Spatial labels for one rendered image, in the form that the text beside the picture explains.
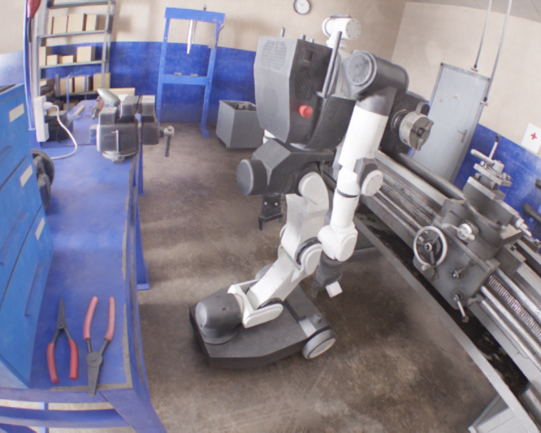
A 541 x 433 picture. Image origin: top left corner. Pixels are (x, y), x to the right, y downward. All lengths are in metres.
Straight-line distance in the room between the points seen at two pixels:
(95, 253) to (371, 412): 1.40
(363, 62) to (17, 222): 0.75
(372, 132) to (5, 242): 0.78
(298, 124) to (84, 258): 0.63
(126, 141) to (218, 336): 0.92
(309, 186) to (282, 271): 0.48
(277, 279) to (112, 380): 0.92
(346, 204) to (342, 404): 1.05
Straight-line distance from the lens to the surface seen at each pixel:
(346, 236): 0.85
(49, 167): 0.96
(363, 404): 1.57
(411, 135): 1.98
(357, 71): 0.67
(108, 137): 1.16
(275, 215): 1.30
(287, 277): 1.22
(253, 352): 1.31
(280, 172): 0.83
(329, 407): 1.48
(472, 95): 5.26
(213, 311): 1.20
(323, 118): 0.78
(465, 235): 1.31
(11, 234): 0.51
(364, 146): 0.71
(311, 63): 0.74
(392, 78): 0.70
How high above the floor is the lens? 1.31
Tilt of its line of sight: 32 degrees down
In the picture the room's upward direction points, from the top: 13 degrees clockwise
